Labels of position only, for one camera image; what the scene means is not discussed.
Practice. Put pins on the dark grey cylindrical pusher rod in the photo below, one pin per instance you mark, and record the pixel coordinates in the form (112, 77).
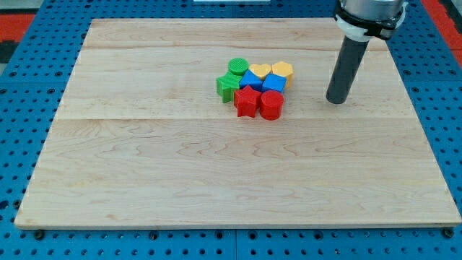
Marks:
(345, 70)

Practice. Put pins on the black white rod mount collar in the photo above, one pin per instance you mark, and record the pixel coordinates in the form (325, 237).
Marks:
(363, 20)

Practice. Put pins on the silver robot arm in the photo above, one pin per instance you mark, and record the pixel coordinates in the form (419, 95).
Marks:
(360, 21)

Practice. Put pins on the blue cube block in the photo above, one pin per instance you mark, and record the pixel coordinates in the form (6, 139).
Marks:
(274, 82)

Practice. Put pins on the yellow heart block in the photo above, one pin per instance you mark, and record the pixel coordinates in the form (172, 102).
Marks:
(260, 70)

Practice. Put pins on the yellow hexagon block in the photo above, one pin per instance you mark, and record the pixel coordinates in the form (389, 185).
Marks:
(283, 69)

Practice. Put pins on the red cylinder block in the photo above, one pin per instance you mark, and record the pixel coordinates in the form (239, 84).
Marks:
(271, 105)

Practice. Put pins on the blue triangular block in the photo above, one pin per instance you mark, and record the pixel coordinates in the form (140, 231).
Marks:
(250, 79)

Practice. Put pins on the green cylinder block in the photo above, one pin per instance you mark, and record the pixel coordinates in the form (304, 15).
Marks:
(238, 66)

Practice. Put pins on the red star block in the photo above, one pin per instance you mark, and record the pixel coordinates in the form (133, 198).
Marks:
(247, 101)

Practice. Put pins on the green star block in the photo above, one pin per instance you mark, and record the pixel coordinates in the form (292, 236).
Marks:
(227, 85)

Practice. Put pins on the light wooden board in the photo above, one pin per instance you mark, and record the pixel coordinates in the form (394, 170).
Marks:
(141, 139)

